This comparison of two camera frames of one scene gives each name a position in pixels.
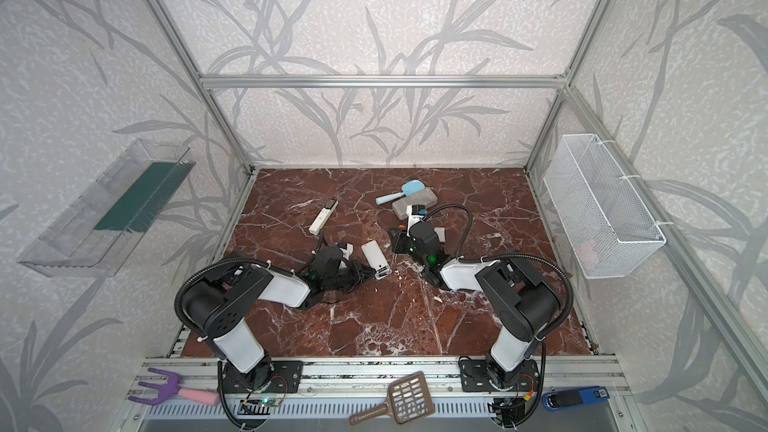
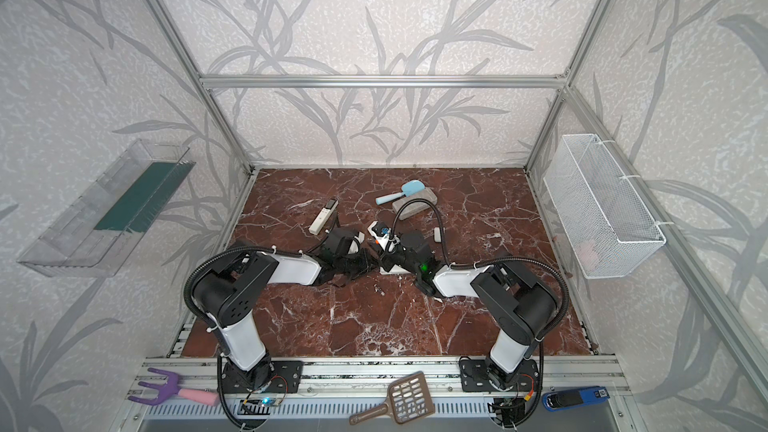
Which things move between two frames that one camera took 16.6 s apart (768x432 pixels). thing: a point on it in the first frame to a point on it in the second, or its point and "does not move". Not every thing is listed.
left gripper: x=354 y=270 to x=358 y=258
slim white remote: x=330 y=207 does not move
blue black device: x=570 y=397 does not move
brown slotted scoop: x=410 y=398 does not move
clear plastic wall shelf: x=91 y=238 does not move
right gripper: x=403 y=240 to x=395 y=250
